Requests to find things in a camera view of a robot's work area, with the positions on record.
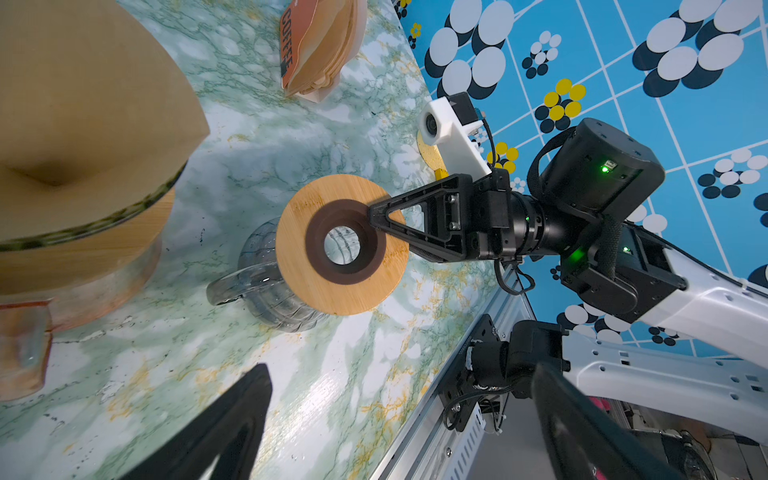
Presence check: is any wooden dripper ring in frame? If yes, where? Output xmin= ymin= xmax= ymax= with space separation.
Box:
xmin=275 ymin=173 xmax=410 ymax=317
xmin=0 ymin=185 xmax=176 ymax=296

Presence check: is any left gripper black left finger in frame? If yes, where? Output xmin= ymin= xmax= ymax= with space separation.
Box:
xmin=124 ymin=364 xmax=273 ymax=479

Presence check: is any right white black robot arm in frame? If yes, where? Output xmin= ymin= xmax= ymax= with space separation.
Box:
xmin=368 ymin=118 xmax=767 ymax=442

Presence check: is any green glass dripper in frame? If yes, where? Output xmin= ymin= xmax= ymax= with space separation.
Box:
xmin=1 ymin=162 xmax=187 ymax=252

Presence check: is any grey glass carafe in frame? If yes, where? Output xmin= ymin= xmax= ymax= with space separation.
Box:
xmin=206 ymin=218 xmax=329 ymax=333

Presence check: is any aluminium front rail frame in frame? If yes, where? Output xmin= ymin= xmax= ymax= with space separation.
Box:
xmin=371 ymin=288 xmax=535 ymax=479

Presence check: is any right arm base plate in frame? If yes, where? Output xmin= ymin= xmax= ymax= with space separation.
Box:
xmin=438 ymin=314 xmax=499 ymax=432

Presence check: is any amber glass carafe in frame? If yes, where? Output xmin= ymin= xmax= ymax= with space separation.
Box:
xmin=1 ymin=238 xmax=162 ymax=402

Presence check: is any brown paper coffee filter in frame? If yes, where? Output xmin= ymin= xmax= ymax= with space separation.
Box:
xmin=1 ymin=1 xmax=209 ymax=241

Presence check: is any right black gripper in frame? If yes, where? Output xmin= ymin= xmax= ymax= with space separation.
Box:
xmin=368 ymin=170 xmax=516 ymax=263

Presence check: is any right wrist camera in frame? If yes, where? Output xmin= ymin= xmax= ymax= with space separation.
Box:
xmin=417 ymin=92 xmax=491 ymax=180

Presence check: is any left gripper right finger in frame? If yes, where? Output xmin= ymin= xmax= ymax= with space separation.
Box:
xmin=531 ymin=364 xmax=682 ymax=479

